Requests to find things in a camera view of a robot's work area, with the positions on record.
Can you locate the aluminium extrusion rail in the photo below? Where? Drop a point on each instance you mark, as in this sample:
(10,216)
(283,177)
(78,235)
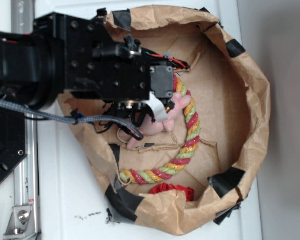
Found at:
(25,220)

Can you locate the multicolour twisted rope toy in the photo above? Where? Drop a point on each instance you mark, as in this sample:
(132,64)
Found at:
(184,156)

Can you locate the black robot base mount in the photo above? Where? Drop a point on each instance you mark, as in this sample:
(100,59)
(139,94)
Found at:
(13,144)

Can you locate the brown paper bag tray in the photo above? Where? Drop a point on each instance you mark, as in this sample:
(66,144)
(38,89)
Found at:
(233,101)

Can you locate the pink plush pig toy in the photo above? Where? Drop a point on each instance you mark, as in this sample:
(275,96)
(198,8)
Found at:
(150,128)

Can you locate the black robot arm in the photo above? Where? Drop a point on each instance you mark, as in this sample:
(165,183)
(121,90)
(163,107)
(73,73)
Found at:
(23,72)

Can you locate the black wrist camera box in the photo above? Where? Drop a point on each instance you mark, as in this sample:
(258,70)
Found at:
(161,78)

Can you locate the red fabric toy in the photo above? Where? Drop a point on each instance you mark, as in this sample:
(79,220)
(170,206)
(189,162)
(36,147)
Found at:
(164,187)

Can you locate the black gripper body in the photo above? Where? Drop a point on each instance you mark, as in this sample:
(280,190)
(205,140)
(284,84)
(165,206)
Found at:
(84,60)

